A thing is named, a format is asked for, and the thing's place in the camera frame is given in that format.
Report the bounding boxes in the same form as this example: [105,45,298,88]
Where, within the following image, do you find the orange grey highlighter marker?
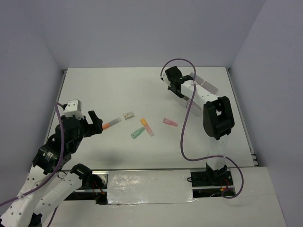
[102,118,121,130]

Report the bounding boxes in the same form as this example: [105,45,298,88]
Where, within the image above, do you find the yellow pink highlighter marker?
[140,118,154,137]

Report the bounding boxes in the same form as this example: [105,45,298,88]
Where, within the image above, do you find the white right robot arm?
[161,66,235,185]

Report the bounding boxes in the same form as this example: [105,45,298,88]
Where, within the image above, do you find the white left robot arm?
[0,111,103,227]

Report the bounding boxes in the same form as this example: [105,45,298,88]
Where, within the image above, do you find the white left storage container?
[175,72,204,108]

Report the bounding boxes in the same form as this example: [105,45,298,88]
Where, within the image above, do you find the white storage container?
[185,81,218,117]
[175,72,204,108]

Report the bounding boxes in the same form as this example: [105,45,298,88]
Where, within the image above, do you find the white right storage container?
[185,81,218,117]

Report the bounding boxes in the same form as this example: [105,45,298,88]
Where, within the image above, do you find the pink correction tape dispenser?
[162,118,178,127]

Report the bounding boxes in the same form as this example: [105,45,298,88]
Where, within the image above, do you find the white staples box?
[123,112,134,120]

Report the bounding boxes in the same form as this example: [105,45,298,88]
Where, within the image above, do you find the silver foil covered panel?
[107,170,195,205]

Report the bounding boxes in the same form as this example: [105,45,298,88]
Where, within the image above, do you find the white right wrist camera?
[160,74,170,86]

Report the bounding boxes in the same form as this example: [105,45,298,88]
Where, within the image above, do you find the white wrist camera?
[160,74,170,86]
[63,99,84,119]

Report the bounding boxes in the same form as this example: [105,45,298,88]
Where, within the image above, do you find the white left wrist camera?
[63,99,84,119]

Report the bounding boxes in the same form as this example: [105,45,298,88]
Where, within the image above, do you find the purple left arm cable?
[0,101,71,227]

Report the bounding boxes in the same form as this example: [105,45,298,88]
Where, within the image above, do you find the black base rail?
[66,169,235,205]

